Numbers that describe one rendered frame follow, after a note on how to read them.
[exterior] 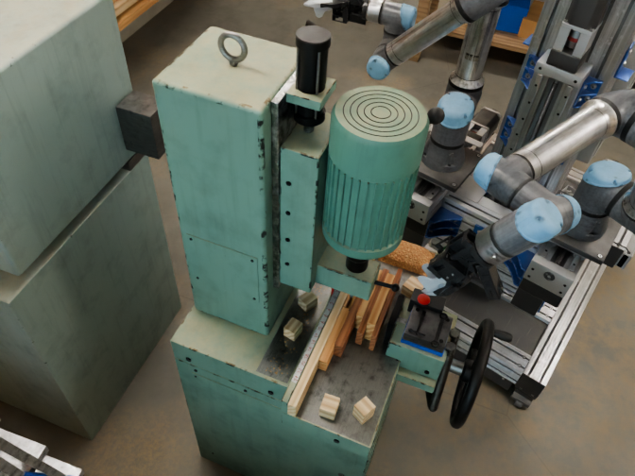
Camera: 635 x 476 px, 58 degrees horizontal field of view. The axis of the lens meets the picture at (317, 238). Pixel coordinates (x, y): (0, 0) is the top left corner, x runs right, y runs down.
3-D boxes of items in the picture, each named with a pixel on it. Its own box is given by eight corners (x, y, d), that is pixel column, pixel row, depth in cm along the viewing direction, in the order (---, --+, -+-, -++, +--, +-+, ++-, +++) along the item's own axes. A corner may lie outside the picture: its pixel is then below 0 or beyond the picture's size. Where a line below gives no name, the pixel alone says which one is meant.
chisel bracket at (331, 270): (368, 305, 138) (371, 283, 131) (313, 285, 141) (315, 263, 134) (377, 282, 142) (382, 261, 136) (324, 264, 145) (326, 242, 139)
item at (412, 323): (441, 357, 132) (447, 345, 128) (396, 340, 134) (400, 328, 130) (454, 314, 140) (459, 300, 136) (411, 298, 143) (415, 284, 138)
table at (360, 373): (407, 477, 126) (412, 467, 121) (280, 424, 132) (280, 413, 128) (467, 276, 164) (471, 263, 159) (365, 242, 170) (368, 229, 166)
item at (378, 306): (371, 341, 141) (375, 325, 136) (364, 338, 141) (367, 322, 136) (391, 291, 151) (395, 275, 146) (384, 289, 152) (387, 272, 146)
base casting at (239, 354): (374, 441, 144) (379, 426, 137) (173, 359, 156) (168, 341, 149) (420, 305, 172) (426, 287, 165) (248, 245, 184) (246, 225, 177)
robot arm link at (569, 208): (546, 175, 118) (518, 183, 111) (592, 208, 112) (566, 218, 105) (527, 205, 122) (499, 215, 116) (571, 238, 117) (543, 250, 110)
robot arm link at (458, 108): (426, 141, 191) (434, 107, 181) (436, 118, 199) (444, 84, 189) (461, 151, 188) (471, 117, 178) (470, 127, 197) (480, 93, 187)
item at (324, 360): (325, 371, 135) (326, 363, 132) (317, 368, 135) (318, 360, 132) (392, 219, 168) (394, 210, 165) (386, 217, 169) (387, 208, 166)
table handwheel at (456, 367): (458, 425, 158) (470, 439, 130) (389, 398, 162) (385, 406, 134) (490, 325, 162) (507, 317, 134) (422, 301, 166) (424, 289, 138)
